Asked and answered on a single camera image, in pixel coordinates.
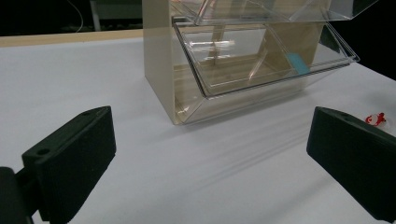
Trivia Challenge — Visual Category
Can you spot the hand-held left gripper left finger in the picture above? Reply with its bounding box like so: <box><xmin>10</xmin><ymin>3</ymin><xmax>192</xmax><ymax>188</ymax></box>
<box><xmin>21</xmin><ymin>105</ymin><xmax>118</xmax><ymax>224</ymax></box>

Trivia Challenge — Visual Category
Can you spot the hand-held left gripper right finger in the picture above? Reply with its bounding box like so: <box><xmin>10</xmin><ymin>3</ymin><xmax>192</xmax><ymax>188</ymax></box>
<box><xmin>305</xmin><ymin>105</ymin><xmax>396</xmax><ymax>224</ymax></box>

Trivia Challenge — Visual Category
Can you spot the red and white candy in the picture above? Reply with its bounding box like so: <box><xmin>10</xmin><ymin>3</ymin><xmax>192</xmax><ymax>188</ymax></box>
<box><xmin>364</xmin><ymin>112</ymin><xmax>389</xmax><ymax>128</ymax></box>

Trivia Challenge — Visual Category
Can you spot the beige cabinet with clear drawers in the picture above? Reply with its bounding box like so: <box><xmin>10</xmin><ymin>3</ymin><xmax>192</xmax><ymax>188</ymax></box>
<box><xmin>142</xmin><ymin>0</ymin><xmax>381</xmax><ymax>126</ymax></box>

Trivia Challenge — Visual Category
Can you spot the light blue label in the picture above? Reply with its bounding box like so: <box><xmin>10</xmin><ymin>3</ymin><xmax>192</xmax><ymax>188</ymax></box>
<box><xmin>285</xmin><ymin>51</ymin><xmax>312</xmax><ymax>76</ymax></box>

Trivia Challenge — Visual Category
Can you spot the grey metal stand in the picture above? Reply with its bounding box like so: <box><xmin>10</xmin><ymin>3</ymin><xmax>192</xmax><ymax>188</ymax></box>
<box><xmin>89</xmin><ymin>0</ymin><xmax>144</xmax><ymax>32</ymax></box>

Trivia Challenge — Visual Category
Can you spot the white cable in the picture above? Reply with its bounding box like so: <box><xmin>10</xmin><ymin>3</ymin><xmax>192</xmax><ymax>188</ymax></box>
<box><xmin>66</xmin><ymin>0</ymin><xmax>85</xmax><ymax>34</ymax></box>

